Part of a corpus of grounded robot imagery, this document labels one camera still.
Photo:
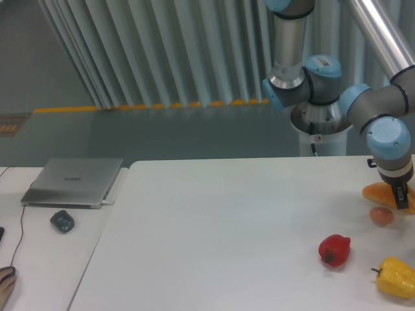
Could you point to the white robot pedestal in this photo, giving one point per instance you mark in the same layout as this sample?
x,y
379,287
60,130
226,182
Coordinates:
x,y
322,130

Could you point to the white usb plug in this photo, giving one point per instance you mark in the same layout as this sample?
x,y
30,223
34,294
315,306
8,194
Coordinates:
x,y
105,203

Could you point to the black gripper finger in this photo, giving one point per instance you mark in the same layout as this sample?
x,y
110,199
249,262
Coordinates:
x,y
401,196

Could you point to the small dark grey dish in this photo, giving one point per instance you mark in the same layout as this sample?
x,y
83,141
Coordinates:
x,y
62,221

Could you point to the folded white partition screen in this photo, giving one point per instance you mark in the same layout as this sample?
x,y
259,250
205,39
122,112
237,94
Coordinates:
x,y
167,54

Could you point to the black keyboard edge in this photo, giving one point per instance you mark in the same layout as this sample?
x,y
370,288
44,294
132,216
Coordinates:
x,y
2,232

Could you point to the yellow bell pepper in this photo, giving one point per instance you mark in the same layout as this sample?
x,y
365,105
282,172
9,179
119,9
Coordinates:
x,y
395,277

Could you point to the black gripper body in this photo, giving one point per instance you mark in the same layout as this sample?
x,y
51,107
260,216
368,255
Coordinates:
x,y
395,178

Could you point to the person's hand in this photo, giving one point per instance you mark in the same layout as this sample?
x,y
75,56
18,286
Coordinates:
x,y
5,289

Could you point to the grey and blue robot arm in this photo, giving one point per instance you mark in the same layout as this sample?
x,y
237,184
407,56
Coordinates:
x,y
376,114

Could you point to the red bell pepper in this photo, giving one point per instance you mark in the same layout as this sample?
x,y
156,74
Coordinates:
x,y
334,250

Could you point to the silver closed laptop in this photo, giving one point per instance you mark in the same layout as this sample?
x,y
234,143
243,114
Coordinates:
x,y
73,183

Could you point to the black computer mouse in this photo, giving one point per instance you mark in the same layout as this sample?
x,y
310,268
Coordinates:
x,y
12,277

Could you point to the orange triangular bread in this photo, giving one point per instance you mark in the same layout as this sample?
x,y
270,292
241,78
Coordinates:
x,y
376,193

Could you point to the brown egg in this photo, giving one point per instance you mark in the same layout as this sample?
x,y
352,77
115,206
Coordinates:
x,y
381,216

